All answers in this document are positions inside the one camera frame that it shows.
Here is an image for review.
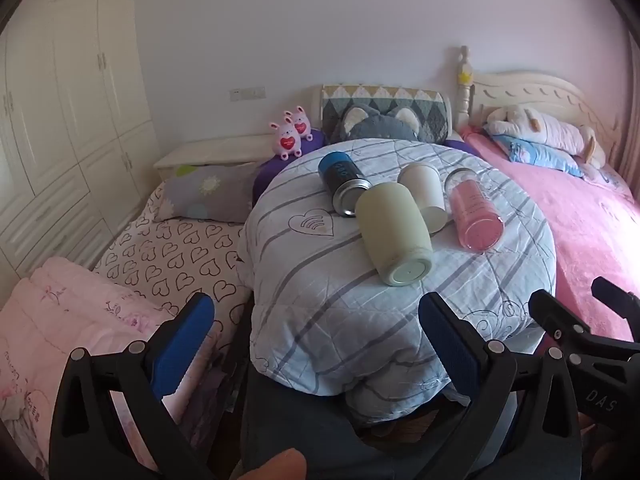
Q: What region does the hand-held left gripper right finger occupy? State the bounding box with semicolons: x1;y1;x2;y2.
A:
418;291;584;480

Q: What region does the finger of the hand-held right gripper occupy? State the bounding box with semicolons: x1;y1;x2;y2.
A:
591;276;640;343
528;288;595;357

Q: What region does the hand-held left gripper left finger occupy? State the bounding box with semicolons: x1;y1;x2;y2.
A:
47;291;216;480

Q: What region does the pale green cup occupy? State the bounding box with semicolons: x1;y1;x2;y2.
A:
355;181;434;287

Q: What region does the pink transparent cup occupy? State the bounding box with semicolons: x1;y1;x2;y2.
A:
444;167;505;252

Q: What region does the white cup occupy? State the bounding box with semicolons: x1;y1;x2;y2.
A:
398;164;449;235

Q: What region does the blue and black cup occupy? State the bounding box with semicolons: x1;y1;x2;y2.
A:
318;151;372;218

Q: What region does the heart print bedsheet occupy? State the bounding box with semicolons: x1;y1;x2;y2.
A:
90;180;257;356

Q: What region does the pink fleece blanket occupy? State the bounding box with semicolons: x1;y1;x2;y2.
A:
459;126;640;357

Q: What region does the pink floral blanket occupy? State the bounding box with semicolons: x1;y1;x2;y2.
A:
0;256;221;443

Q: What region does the dark grey cloth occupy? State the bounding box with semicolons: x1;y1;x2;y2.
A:
239;372;473;480

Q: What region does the blue striped folded quilt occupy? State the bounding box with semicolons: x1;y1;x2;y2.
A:
239;138;557;428

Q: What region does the grey floral pillow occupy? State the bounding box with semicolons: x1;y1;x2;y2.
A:
154;162;263;223

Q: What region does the light blue printed pillow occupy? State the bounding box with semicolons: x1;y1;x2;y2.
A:
492;135;586;179

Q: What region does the white plush dog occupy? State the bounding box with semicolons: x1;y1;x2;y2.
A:
486;104;609;166

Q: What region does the purple cloth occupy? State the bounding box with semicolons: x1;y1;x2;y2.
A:
250;129;331;207

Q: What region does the pink bunny plush toy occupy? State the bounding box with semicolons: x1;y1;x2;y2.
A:
285;105;314;142
270;116;303;161

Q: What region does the cream wooden headboard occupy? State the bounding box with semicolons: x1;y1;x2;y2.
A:
456;46;624;171

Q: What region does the grey cat cushion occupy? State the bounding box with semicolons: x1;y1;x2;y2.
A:
332;105;422;144

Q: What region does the diamond pattern quilted cushion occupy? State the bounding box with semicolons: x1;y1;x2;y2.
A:
319;84;454;144

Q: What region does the cream wardrobe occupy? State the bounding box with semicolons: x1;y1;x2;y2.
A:
0;0;162;282

